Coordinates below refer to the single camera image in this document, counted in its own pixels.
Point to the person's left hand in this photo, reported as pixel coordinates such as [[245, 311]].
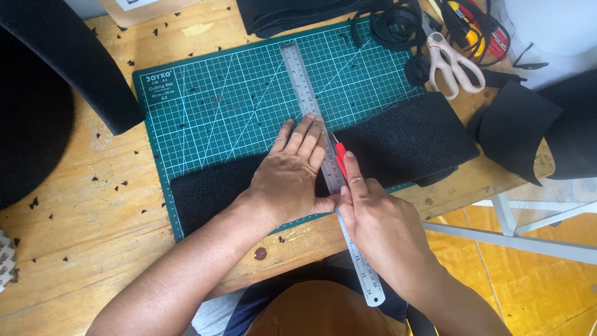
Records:
[[284, 182]]

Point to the person's right hand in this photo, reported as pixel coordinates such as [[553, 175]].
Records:
[[382, 228]]

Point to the red utility knife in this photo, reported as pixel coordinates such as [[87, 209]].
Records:
[[340, 156]]

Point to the long steel ruler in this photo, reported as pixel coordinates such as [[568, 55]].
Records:
[[311, 107]]

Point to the black foam strip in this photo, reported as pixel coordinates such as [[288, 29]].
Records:
[[401, 140]]

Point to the green cutting mat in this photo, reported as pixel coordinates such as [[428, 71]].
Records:
[[233, 98]]

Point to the person's orange shirt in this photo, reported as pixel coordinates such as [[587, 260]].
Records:
[[322, 310]]

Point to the white metal rack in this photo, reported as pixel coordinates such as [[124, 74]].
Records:
[[517, 219]]

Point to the curled black foam piece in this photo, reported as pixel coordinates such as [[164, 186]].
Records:
[[513, 126]]

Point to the folded black fabric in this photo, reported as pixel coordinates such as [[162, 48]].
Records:
[[303, 14]]

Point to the red and yellow hand tools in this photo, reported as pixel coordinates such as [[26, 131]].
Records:
[[475, 28]]

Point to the cardboard box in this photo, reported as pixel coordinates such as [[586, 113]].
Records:
[[140, 9]]

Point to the large black foam roll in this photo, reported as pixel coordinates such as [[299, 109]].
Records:
[[74, 60]]

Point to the white plastic bag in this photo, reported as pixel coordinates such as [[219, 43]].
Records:
[[550, 37]]

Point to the black foam sheet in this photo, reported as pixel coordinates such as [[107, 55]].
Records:
[[28, 130]]

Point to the patterned cloth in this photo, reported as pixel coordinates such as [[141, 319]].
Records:
[[5, 259]]

